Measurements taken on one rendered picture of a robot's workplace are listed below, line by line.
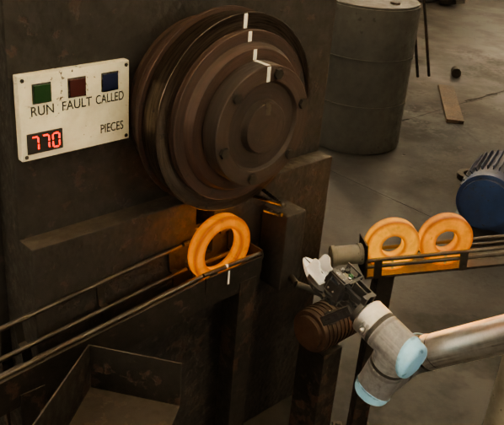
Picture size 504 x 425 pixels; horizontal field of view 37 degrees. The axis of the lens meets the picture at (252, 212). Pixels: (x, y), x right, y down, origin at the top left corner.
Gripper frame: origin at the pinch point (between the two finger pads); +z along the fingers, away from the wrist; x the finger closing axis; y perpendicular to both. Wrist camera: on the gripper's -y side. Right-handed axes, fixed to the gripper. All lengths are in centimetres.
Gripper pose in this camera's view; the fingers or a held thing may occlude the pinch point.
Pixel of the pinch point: (306, 263)
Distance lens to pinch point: 189.2
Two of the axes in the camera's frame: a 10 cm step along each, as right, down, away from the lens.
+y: 2.7, -7.4, -6.2
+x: -7.4, 2.5, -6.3
